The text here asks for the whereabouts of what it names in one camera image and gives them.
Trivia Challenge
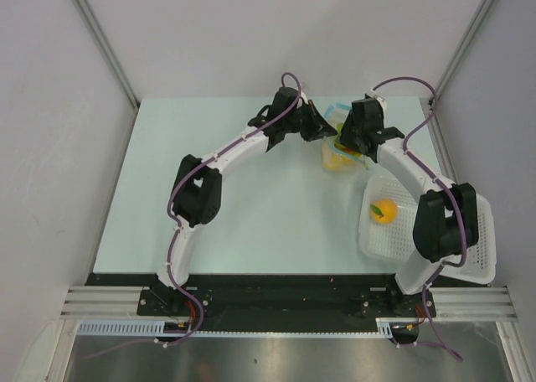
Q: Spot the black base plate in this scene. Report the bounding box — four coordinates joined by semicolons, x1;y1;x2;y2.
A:
85;273;436;318

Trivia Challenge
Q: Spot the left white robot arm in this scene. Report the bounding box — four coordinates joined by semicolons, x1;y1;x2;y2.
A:
149;86;337;315

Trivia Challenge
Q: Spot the aluminium frame rail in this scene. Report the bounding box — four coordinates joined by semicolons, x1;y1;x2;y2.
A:
60;286;517;322

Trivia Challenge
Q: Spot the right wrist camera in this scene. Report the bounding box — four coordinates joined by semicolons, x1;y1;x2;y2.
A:
365;88;388;112

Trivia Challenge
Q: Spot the red fake grape bunch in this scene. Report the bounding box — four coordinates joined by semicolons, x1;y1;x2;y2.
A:
341;147;361;157

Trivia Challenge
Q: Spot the white cable duct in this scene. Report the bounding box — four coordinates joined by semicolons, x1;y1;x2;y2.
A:
77;317;397;339

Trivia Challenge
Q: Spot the white perforated plastic basket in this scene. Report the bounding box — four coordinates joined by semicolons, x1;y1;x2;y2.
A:
358;176;497;285

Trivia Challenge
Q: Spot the left aluminium corner post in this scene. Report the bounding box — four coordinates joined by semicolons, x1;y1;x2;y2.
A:
71;0;141;112

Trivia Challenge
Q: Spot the right aluminium corner post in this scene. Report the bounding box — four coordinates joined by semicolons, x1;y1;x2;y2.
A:
430;0;508;102

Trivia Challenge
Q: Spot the orange fake fruit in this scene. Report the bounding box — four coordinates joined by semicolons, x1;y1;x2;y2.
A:
368;199;398;225

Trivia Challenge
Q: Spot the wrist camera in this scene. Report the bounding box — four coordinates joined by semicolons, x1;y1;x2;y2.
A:
365;88;388;112
301;91;314;106

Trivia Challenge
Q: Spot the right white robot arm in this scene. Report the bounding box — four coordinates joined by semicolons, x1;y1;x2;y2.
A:
338;95;479;316

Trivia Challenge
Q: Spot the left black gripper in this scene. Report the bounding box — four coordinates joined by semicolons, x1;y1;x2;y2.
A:
283;101;337;143

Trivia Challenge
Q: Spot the aluminium corner post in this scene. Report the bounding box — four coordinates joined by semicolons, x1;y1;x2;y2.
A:
71;0;141;112
430;0;508;102

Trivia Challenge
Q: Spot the yellow fake banana bunch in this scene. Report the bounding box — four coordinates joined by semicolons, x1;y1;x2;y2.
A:
322;144;357;172

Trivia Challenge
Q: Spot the clear zip top bag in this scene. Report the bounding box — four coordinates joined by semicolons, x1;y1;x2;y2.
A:
321;103;369;173

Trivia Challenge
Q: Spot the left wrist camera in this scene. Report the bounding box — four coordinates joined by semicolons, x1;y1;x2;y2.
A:
301;91;314;106

